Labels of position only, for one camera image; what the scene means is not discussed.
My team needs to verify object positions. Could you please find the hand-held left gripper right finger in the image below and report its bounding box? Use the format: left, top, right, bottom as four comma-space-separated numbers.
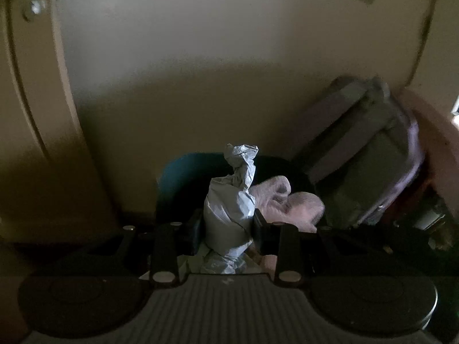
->
253, 214, 381, 289

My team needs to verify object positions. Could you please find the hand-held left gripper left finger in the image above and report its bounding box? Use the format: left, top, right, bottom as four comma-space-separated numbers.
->
104, 210, 205, 289

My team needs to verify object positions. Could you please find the grey paper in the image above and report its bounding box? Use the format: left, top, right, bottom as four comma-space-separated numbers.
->
200, 143, 260, 275

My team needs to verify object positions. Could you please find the blue trash bin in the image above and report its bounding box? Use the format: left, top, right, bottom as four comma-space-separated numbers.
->
156, 151, 316, 259

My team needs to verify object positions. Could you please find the pink plastic bag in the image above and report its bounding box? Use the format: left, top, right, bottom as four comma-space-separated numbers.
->
251, 175, 326, 233

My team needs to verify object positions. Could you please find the grey lavender suitcase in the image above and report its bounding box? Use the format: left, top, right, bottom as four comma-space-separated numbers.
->
292, 75, 425, 228

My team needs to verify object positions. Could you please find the shiny metallic item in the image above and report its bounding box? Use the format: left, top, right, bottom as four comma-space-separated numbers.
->
412, 201, 450, 233

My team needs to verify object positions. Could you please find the beige door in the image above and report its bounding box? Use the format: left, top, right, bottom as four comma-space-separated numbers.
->
0, 0, 124, 246

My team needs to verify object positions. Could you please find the pink plastic tub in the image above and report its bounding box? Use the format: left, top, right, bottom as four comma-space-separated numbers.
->
398, 88, 459, 223

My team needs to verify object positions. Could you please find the metal door lock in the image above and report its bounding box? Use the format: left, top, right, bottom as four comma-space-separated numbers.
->
22, 0, 48, 21

